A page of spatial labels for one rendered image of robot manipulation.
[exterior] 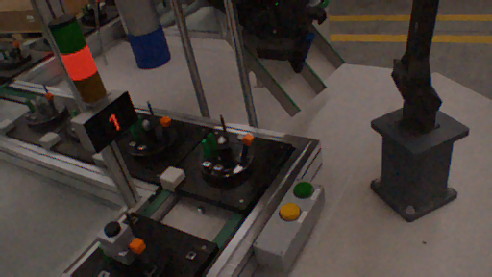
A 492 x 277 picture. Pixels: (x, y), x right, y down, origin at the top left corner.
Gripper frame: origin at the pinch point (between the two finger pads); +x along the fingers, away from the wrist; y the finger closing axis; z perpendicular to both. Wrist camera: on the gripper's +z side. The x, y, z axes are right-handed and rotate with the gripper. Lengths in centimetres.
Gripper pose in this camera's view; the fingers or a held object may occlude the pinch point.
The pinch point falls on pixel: (296, 57)
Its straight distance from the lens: 82.8
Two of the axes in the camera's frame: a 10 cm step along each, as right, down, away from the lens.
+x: 1.7, 8.0, 5.8
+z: -8.5, -1.8, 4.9
